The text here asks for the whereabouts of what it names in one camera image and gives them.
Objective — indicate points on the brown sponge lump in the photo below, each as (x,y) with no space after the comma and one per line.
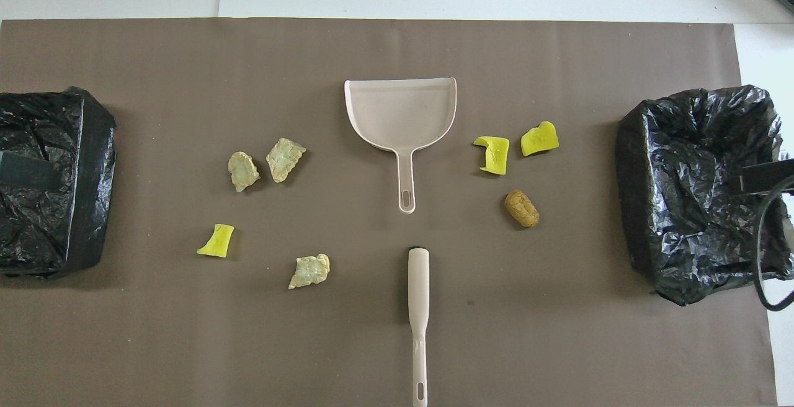
(521,208)

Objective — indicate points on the beige hand brush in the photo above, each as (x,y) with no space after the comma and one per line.
(419,283)

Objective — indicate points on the pale beige foam chunk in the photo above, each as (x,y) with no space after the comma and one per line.
(243,171)
(284,160)

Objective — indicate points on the black bag lined bin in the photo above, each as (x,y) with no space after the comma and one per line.
(682,208)
(87,146)

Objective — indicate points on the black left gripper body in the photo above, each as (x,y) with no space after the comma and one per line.
(25,171)

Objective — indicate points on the brown paper mat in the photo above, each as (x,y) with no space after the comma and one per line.
(372,53)

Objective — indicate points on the beige plastic dustpan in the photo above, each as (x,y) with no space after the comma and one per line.
(400,115)

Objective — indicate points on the beige foam chunk orange striped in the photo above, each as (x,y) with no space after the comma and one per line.
(310,272)

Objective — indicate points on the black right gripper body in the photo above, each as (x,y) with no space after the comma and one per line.
(769,177)

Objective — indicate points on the yellow sponge piece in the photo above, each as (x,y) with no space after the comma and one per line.
(496,156)
(218,241)
(538,140)

